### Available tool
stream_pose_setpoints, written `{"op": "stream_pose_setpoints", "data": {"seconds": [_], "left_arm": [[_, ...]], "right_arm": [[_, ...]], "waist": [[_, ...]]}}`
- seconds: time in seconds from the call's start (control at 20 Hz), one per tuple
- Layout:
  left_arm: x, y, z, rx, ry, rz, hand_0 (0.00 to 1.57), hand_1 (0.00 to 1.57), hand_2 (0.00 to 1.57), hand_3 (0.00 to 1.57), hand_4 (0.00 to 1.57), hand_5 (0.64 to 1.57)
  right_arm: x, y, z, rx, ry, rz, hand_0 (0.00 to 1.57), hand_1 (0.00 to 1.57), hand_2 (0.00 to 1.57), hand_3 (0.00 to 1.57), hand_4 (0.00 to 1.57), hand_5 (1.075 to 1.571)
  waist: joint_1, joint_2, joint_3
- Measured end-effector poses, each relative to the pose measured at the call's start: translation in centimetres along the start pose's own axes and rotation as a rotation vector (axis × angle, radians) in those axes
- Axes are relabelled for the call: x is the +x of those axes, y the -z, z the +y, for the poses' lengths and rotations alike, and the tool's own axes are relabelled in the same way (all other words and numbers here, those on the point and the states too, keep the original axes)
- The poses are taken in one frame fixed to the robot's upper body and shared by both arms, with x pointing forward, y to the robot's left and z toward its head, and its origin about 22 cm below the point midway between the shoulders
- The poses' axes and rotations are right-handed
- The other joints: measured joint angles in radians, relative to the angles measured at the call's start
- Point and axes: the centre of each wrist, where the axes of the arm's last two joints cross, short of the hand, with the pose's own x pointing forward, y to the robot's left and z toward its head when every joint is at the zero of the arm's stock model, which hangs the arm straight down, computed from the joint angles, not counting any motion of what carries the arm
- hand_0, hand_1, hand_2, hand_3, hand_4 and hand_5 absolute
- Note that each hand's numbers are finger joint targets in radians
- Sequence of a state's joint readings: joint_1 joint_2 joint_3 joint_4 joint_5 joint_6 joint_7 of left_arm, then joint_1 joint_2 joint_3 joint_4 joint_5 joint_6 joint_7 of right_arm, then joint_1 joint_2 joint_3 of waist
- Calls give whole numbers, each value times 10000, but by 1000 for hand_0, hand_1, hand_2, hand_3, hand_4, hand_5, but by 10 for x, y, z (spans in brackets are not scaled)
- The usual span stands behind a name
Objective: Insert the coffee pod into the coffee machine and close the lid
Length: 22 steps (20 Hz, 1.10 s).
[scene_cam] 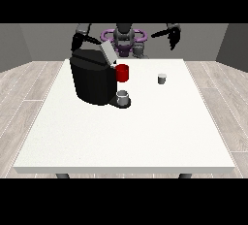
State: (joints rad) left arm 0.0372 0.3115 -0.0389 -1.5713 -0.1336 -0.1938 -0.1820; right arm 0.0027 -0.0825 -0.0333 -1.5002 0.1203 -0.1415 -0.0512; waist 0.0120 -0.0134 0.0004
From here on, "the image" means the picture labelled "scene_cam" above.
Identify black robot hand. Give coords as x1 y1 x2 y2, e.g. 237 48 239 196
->
71 32 103 52
150 26 182 51

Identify red pod holder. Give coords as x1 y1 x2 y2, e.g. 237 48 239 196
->
114 63 130 83

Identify small grey coffee pod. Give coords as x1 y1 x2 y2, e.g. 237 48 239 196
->
157 73 168 85

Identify small grey cup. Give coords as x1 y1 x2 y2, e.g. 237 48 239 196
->
116 89 130 107

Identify black coffee machine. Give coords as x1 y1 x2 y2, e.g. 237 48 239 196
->
69 48 132 109

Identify grey robot trunk purple rings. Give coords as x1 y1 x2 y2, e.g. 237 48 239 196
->
100 23 150 59

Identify pale grey machine lid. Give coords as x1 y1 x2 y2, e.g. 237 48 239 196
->
100 40 118 65

